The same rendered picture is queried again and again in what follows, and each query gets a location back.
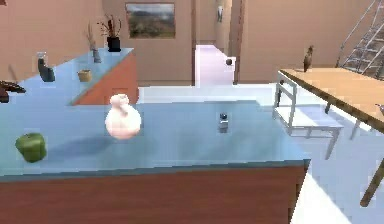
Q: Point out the dark brown object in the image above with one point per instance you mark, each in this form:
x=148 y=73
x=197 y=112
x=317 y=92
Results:
x=8 y=88

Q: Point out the wooden dining table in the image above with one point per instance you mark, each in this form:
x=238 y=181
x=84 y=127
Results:
x=343 y=93

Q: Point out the white chair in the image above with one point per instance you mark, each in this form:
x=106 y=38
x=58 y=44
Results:
x=301 y=115

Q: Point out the small tan cup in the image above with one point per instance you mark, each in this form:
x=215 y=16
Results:
x=84 y=75

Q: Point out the framed landscape picture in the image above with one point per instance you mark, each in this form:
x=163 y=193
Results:
x=150 y=20

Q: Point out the grey saltshaker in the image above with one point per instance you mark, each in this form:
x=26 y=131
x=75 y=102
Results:
x=223 y=124

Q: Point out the blue-topped brown kitchen counter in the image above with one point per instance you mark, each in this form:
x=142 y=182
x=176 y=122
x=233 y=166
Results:
x=150 y=156

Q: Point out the grey vase with twigs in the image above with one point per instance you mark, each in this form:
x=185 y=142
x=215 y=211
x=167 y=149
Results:
x=96 y=55

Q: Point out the small dark ball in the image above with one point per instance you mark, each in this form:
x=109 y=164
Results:
x=228 y=61

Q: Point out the small grey object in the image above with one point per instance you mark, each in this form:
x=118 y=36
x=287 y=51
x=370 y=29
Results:
x=380 y=108

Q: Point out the small framed wall picture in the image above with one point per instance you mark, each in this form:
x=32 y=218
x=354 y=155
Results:
x=220 y=14

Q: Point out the black potted plant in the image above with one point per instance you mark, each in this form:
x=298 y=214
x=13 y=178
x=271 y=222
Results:
x=113 y=41

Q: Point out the dark blue-grey dispenser bottle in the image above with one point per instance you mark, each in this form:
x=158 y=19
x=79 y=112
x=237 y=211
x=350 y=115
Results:
x=45 y=71

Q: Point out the green apple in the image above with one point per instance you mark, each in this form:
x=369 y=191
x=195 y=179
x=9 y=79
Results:
x=31 y=147

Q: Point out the brown bird statuette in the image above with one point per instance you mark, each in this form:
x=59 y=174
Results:
x=308 y=59

